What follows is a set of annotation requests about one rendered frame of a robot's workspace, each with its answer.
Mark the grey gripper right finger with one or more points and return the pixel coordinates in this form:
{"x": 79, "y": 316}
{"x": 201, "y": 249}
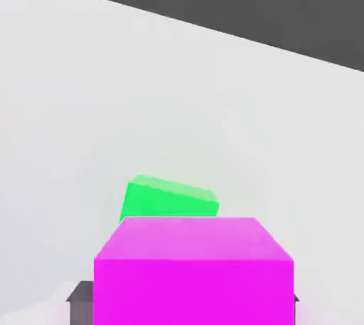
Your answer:
{"x": 307, "y": 316}

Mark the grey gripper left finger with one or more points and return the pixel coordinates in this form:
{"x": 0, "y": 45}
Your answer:
{"x": 81, "y": 306}

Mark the small magenta cube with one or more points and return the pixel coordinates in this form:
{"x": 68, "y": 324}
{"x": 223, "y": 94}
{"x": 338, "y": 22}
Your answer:
{"x": 193, "y": 282}

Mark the small green cube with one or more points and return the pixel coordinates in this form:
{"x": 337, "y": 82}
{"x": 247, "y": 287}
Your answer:
{"x": 167, "y": 202}

